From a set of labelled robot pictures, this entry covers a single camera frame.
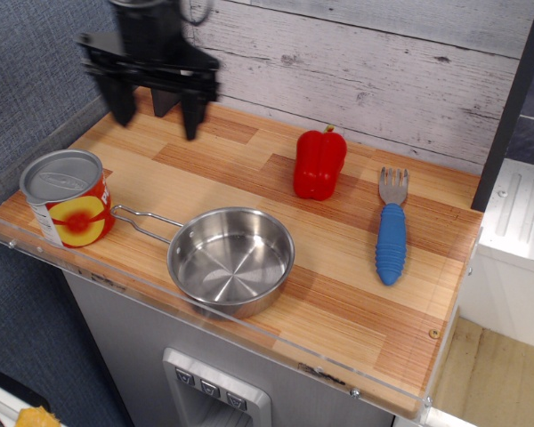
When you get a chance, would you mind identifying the blue handled toy fork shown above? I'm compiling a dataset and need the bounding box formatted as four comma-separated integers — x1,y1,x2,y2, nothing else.
375,167,409,286

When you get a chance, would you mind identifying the dark grey right post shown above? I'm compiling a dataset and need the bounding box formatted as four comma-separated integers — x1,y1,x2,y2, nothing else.
471,20,534,213

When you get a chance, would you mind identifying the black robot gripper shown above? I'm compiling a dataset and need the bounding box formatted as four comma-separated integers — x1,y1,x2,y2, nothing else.
77,4,220,141

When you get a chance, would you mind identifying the grey toy fridge cabinet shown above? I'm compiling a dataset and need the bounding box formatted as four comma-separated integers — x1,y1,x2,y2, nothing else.
61,270,395,427

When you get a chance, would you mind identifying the white toy sink counter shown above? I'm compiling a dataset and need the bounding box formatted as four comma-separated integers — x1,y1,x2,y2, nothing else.
457,159,534,346

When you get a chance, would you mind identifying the red toy bell pepper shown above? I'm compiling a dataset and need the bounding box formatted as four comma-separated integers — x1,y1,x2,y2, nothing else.
293,125,347,201

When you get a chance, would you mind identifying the orange toy food can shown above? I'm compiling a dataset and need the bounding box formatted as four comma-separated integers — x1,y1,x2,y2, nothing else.
20,149,115,248

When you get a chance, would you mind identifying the yellow object at corner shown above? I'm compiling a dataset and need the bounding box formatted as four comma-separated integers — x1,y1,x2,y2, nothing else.
14,407,61,427

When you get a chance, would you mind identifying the small stainless steel pan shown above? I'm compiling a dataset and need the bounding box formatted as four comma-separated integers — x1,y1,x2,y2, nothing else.
110,205,295,318

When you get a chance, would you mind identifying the dark grey left post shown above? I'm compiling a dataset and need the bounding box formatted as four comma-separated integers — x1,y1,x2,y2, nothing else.
150,89,182,117

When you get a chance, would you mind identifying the silver dispenser button panel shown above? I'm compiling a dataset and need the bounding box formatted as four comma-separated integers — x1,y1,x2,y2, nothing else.
162,348,272,426

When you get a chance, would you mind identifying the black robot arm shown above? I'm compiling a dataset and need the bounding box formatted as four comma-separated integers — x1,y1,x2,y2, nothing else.
77,1,220,141

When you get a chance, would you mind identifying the dark grey post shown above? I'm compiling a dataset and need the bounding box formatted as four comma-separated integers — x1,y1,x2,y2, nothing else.
150,89,182,117
471,20,534,213

